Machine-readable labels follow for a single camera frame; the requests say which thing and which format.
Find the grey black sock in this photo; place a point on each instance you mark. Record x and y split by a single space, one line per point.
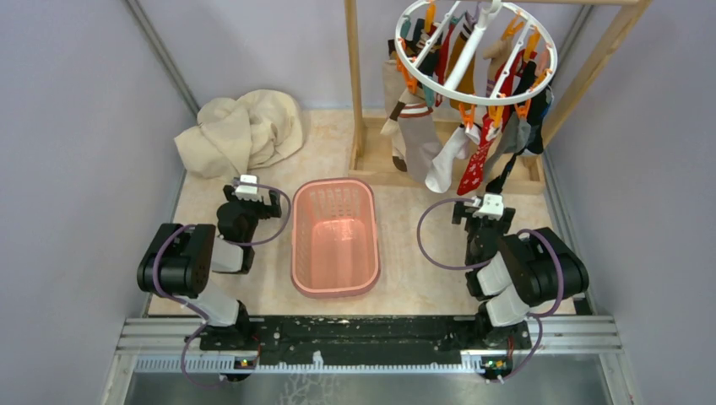
514 139

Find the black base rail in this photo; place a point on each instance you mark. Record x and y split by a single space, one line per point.
361 345

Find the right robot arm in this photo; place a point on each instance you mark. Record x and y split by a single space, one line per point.
510 274

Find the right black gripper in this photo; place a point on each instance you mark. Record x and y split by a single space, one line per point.
462 211

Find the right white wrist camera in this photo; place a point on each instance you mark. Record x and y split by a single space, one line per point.
490 206

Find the beige crumpled cloth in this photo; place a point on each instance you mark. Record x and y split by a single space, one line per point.
233 136

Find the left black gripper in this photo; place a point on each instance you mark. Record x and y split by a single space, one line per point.
267 209

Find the red patterned sock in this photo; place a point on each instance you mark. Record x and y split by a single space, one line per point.
483 136

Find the beige brown sock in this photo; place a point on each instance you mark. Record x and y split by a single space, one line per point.
394 87

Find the white sock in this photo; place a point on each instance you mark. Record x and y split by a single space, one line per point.
440 174

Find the pink plastic laundry basket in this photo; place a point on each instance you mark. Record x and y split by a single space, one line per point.
334 239

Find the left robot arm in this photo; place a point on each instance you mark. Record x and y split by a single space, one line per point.
179 260

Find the grey sock with striped cuff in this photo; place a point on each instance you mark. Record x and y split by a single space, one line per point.
420 137

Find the white round clip hanger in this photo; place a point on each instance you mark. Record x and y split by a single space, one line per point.
502 55

